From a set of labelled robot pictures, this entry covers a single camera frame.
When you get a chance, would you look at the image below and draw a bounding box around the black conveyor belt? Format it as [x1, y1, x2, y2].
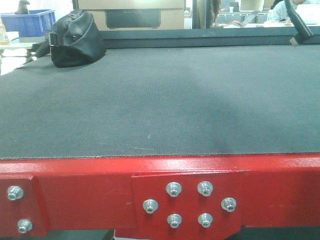
[0, 26, 320, 160]

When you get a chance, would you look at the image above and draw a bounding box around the silver bolt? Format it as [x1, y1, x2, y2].
[7, 186, 24, 201]
[220, 197, 237, 213]
[167, 213, 182, 229]
[197, 181, 214, 197]
[142, 199, 159, 214]
[166, 182, 182, 198]
[197, 213, 214, 228]
[17, 219, 33, 234]

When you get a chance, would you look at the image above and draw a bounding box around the black fabric bag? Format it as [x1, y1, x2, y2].
[35, 9, 107, 68]

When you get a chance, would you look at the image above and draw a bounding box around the cardboard box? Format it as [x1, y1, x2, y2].
[77, 0, 186, 31]

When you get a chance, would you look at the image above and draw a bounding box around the blue crate on table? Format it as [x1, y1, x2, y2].
[0, 9, 56, 38]

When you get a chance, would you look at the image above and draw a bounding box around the seated person light shirt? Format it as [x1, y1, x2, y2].
[273, 0, 320, 25]

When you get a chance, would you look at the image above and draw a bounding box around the dark bird figurine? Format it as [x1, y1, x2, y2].
[14, 0, 30, 15]

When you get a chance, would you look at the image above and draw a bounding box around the red conveyor frame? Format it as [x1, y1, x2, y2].
[0, 153, 320, 240]

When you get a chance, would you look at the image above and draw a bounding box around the black cable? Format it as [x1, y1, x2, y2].
[283, 0, 314, 47]

